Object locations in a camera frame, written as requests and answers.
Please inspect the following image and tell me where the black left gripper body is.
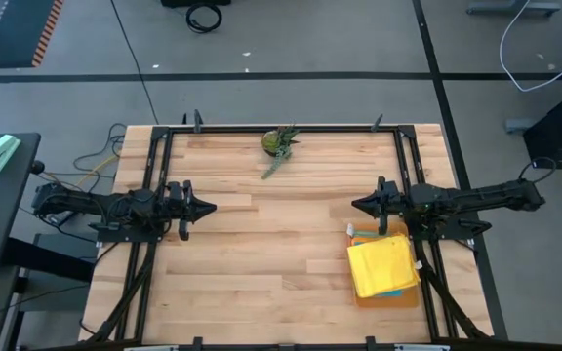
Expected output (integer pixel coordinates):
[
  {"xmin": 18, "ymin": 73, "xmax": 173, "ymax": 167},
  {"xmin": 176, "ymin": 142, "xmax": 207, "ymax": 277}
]
[{"xmin": 162, "ymin": 182, "xmax": 187, "ymax": 226}]

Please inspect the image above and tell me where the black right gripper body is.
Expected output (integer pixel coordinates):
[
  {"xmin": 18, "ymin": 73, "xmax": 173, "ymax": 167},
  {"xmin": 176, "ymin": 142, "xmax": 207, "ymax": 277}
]
[{"xmin": 385, "ymin": 187, "xmax": 412, "ymax": 221}]

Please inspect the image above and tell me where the yellow microfiber towel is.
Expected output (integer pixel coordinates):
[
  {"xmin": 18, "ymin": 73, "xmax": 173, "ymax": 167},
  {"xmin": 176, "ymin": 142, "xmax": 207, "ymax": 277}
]
[{"xmin": 346, "ymin": 233, "xmax": 422, "ymax": 299}]

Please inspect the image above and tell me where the translucent orange plastic sheet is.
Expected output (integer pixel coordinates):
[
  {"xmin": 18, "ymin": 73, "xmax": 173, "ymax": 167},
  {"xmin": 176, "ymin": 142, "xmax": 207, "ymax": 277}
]
[{"xmin": 350, "ymin": 221, "xmax": 422, "ymax": 309}]

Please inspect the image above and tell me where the small potted succulent plant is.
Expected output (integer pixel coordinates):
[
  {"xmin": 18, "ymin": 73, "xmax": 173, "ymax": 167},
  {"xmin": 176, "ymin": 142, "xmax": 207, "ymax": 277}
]
[{"xmin": 260, "ymin": 124, "xmax": 302, "ymax": 180}]

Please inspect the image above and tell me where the black equipment base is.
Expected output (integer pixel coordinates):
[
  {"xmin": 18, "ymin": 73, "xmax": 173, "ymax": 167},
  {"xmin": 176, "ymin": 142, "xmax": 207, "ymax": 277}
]
[{"xmin": 159, "ymin": 0, "xmax": 232, "ymax": 8}]

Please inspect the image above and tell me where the grey desk base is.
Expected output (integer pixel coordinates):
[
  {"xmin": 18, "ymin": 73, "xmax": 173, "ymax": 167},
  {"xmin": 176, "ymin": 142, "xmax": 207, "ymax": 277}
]
[{"xmin": 465, "ymin": 0, "xmax": 562, "ymax": 17}]

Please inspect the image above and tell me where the black orange-edged floor mat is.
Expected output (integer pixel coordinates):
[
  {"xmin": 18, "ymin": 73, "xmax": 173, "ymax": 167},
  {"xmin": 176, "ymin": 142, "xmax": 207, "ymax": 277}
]
[{"xmin": 0, "ymin": 0, "xmax": 65, "ymax": 69}]

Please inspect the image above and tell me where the yellow floor cable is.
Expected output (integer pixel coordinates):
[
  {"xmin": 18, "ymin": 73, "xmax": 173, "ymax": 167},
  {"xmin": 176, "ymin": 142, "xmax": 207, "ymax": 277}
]
[{"xmin": 78, "ymin": 154, "xmax": 119, "ymax": 187}]

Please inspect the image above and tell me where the black aluminium rig frame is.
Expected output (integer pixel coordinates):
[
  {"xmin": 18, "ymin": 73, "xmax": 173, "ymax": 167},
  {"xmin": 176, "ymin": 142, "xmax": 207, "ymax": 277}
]
[{"xmin": 78, "ymin": 109, "xmax": 495, "ymax": 351}]

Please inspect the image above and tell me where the long black floor cable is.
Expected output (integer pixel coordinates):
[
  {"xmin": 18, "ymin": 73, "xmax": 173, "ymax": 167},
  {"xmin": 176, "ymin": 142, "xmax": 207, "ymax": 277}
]
[{"xmin": 108, "ymin": 0, "xmax": 160, "ymax": 126}]

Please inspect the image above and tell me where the coiled black cable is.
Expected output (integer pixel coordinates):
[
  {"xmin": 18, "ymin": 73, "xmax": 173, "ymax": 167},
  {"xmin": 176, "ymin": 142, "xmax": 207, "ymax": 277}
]
[{"xmin": 184, "ymin": 2, "xmax": 223, "ymax": 34}]

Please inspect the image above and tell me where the white floor cable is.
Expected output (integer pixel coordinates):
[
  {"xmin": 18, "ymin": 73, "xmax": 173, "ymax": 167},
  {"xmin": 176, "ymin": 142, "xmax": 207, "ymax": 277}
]
[{"xmin": 499, "ymin": 0, "xmax": 562, "ymax": 93}]

